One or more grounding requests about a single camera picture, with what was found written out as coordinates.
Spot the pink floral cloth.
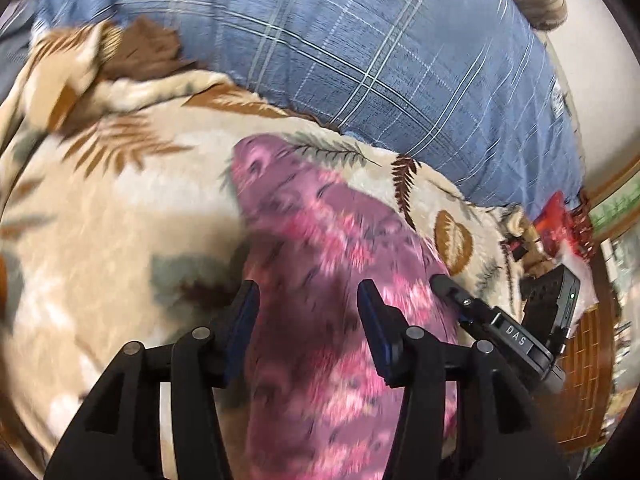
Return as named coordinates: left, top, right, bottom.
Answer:
left=231, top=132, right=468, bottom=480

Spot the green wood-framed panel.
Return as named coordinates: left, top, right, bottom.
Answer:
left=585, top=159, right=640, bottom=242

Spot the cream leaf-print blanket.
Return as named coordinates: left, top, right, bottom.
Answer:
left=0, top=15, right=557, bottom=477

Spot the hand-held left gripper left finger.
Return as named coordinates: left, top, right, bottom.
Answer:
left=44, top=279, right=261, bottom=480

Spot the red packet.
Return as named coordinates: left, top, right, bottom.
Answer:
left=531, top=191, right=597, bottom=262

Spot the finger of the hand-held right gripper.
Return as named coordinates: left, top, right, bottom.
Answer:
left=429, top=273, right=498, bottom=325

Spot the blue plaid pillow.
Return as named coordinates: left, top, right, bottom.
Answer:
left=32, top=0, right=587, bottom=222

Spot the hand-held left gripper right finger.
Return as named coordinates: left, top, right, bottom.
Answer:
left=358, top=279, right=569, bottom=480

